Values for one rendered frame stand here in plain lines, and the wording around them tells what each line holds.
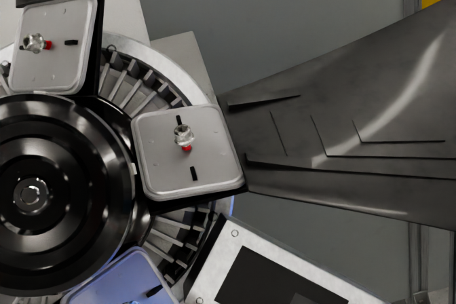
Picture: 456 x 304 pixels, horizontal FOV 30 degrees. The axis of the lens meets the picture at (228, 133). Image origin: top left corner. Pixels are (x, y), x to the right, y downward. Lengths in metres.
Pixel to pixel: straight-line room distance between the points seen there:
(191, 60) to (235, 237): 0.61
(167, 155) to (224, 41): 0.82
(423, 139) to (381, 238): 1.19
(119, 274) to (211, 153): 0.10
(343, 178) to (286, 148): 0.04
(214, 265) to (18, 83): 0.20
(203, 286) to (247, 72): 0.79
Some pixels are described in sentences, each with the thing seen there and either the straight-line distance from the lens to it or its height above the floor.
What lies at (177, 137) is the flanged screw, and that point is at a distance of 0.55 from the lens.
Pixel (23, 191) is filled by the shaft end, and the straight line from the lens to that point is 0.50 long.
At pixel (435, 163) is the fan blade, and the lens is 0.56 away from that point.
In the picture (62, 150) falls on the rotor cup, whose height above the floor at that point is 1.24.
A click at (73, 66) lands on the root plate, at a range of 0.54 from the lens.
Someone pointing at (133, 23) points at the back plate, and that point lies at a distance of 0.79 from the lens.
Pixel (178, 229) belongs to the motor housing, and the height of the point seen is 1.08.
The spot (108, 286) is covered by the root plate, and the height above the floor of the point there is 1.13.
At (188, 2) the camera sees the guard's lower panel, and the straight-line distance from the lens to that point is 1.32.
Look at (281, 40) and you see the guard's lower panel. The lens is 1.39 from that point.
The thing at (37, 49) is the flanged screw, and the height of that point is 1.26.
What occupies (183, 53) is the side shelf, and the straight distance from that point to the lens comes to 1.25.
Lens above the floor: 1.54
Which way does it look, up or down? 39 degrees down
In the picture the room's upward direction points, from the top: 11 degrees counter-clockwise
